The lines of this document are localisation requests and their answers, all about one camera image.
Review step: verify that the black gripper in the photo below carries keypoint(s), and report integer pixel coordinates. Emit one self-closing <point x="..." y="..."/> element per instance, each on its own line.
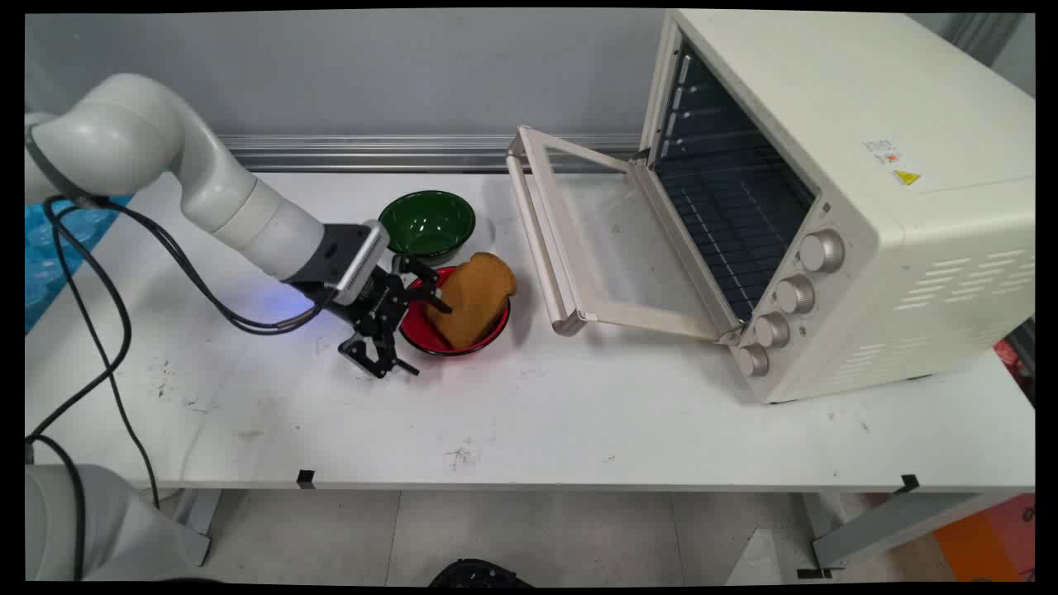
<point x="376" y="304"/>

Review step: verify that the cream glass oven door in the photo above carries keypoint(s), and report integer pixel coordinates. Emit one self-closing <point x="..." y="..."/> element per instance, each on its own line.
<point x="538" y="240"/>

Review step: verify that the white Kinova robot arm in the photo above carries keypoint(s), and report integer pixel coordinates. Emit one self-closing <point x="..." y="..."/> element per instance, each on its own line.
<point x="223" y="190"/>

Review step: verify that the red bowl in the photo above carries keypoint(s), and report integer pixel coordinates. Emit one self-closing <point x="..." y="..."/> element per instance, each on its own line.
<point x="417" y="329"/>

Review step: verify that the brown bread slice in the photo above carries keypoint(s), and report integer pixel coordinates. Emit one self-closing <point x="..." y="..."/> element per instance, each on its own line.
<point x="473" y="299"/>

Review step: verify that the green bowl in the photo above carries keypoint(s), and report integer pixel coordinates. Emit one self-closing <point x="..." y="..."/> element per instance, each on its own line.
<point x="427" y="223"/>

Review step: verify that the black tape piece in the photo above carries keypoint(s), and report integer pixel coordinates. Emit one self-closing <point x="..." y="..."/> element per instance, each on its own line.
<point x="306" y="478"/>
<point x="910" y="483"/>

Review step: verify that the black round object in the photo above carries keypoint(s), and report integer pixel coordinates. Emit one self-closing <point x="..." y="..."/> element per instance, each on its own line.
<point x="479" y="574"/>

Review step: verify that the blue plastic bag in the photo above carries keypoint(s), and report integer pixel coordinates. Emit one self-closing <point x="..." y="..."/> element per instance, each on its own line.
<point x="54" y="256"/>

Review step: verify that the large silver oven knob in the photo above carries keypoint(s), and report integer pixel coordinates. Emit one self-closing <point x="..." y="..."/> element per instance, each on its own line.
<point x="822" y="250"/>

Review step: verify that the cream toaster oven body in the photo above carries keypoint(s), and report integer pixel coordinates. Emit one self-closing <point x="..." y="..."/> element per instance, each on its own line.
<point x="909" y="289"/>

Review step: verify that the white label sticker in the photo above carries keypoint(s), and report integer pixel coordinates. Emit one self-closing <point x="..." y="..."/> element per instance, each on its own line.
<point x="883" y="151"/>

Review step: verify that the yellow warning sticker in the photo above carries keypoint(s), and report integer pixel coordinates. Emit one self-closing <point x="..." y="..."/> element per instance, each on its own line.
<point x="907" y="177"/>

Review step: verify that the grey table leg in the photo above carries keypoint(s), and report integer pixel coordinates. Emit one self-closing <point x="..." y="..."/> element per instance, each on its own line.
<point x="893" y="525"/>

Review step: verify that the red packet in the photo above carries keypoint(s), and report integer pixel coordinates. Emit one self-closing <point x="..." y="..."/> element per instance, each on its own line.
<point x="1015" y="364"/>

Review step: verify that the orange box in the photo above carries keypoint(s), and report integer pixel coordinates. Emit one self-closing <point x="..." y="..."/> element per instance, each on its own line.
<point x="988" y="541"/>

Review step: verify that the aluminium profile rail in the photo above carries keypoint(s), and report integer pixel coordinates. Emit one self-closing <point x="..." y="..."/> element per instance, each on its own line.
<point x="397" y="153"/>

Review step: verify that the grey robot pedestal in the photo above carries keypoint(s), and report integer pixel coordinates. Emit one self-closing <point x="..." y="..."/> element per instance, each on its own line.
<point x="116" y="529"/>

